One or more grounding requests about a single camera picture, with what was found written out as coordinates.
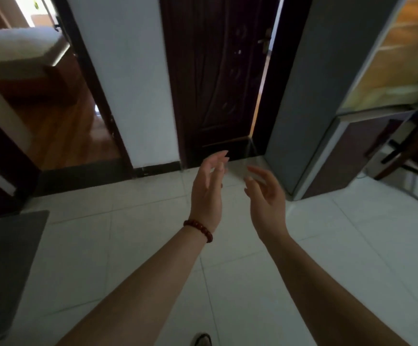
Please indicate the grey floor mat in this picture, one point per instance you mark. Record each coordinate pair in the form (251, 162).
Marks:
(7, 270)

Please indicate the person's left forearm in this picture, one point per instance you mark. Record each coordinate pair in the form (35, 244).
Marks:
(147, 288)

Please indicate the person's left fingers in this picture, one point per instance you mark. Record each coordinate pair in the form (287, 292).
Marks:
(217, 160)

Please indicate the person's right fingers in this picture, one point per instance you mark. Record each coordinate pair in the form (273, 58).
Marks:
(261, 175)

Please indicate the bed with white cover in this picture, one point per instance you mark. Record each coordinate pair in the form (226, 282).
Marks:
(18, 45)

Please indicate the person's left hand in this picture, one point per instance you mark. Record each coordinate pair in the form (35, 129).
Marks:
(203, 198)

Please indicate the dark wooden cabinet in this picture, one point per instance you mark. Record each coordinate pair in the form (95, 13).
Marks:
(0, 158)

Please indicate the person's right forearm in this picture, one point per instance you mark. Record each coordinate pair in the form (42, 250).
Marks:
(320, 291)

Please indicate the dark brown wooden door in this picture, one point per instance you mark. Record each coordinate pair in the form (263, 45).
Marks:
(216, 79)

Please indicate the person's shoe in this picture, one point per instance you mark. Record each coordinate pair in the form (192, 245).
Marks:
(201, 340)

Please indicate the dark wooden chair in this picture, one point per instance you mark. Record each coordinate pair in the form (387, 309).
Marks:
(416, 151)

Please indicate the person's right hand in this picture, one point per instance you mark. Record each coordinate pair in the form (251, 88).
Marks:
(268, 208)

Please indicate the grey refrigerator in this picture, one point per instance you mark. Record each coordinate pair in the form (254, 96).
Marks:
(313, 90)

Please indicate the bright window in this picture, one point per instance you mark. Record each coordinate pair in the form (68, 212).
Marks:
(36, 8)

